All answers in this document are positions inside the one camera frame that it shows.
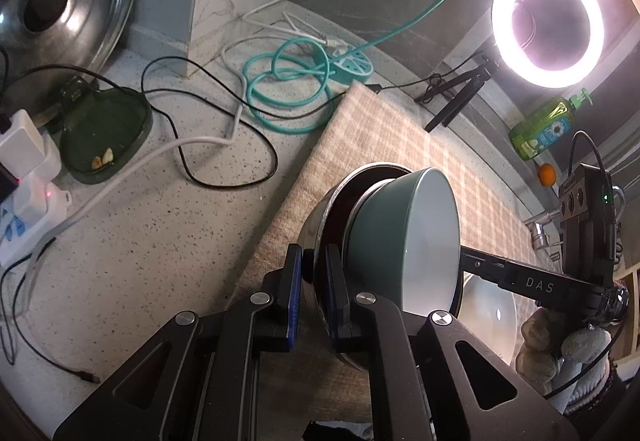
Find thin black cable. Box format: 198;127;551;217
0;56;351;382

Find person's right hand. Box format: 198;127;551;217
515;308;612;415

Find dark green dish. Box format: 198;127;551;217
59;88;153;184

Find black ring light cable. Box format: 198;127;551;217
365;71;451;104

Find white cable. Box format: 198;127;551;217
20;0;333;302

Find white charger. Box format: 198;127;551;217
0;110;61;177

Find teal cable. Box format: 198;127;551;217
242;0;508;134

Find white power strip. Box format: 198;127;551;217
0;171;71;267

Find wooden shelf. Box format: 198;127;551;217
610;266;640;362

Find round teal power strip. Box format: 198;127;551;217
327;52;373;87

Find large steel bowl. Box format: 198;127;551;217
301;162;416;369

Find pale green ceramic bowl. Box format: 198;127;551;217
341;167;462;317

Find plaid cloth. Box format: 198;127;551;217
234;80;566;422

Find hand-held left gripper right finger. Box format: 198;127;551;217
325;243;568;441

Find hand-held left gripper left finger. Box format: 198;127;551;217
52;243;303;441

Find green dish soap bottle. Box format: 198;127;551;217
509;88;593;161

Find floral plate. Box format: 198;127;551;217
457;272;518;368

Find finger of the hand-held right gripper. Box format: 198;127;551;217
459;245;613;318

